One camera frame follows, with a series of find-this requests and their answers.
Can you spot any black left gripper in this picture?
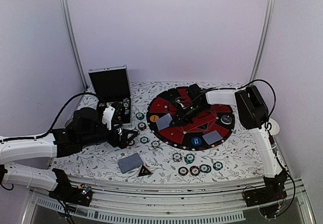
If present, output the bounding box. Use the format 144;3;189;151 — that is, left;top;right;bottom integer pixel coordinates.
79;121;138;149

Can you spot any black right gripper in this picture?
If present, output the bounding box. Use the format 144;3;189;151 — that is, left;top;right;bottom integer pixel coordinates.
171;101;209;127

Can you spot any single blue backed card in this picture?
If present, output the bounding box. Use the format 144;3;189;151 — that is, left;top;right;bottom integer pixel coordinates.
156;114;173;131
202;131;223;145

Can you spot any blue green 50 chip stack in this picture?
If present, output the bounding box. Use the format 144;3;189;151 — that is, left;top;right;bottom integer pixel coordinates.
140;137;149;144

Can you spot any red black 100 chip pile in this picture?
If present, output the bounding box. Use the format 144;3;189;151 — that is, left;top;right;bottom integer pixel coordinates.
138;122;146;131
178;166;189;176
189;165;200;176

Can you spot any blue card deck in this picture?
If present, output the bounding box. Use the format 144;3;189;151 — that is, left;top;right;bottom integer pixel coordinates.
118;153;143;174

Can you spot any orange big blind button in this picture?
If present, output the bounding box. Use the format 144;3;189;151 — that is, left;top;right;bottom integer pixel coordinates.
149;115;159;123

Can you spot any blue small blind button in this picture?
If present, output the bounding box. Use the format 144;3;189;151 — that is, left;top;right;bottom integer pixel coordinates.
191;137;202;146

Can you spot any blue green 50 chip pile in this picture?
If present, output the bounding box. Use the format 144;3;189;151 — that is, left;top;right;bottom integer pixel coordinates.
135;113;145;120
199;164;211;174
184;153;195;164

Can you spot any clear acrylic round disc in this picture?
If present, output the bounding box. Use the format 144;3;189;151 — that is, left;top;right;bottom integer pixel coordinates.
221;115;233;125

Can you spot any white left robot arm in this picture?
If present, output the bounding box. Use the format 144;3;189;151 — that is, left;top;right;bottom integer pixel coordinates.
1;96;138;201

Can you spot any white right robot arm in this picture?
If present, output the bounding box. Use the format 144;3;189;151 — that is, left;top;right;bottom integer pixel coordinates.
169;82;288;202

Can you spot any round red black poker mat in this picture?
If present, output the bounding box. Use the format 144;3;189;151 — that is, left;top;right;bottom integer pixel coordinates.
146;84;235;151

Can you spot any black triangular dealer plate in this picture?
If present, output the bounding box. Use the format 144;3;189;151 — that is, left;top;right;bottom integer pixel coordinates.
138;165;152;177

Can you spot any green 20 chip stack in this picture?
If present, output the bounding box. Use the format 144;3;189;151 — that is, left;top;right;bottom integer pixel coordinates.
123;98;131;115

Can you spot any aluminium poker case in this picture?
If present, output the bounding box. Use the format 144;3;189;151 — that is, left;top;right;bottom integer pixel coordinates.
88;65;132;126

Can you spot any white ceramic bowl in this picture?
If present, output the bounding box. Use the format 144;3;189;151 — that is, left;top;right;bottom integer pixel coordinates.
265;118;280;136

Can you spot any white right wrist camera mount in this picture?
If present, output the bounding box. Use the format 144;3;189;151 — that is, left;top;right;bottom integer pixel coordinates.
169;98;185;108

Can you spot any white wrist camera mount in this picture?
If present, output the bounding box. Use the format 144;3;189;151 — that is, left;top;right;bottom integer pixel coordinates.
101;105;115;130
169;98;185;108

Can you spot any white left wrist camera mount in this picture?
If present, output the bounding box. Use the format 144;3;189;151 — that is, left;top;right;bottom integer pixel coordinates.
101;105;115;130

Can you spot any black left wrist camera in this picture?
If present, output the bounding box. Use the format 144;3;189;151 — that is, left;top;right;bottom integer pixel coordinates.
113;101;124;115

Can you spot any front aluminium rail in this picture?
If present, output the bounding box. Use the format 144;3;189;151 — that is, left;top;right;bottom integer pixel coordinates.
22;178;318;223

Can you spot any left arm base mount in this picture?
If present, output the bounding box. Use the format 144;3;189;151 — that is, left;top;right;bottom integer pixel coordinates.
48;183;93;207

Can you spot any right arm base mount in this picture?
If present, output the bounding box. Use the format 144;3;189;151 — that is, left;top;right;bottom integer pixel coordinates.
242;176;287;207

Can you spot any left aluminium frame post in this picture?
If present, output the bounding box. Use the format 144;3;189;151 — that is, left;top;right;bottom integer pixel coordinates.
60;0;88;89

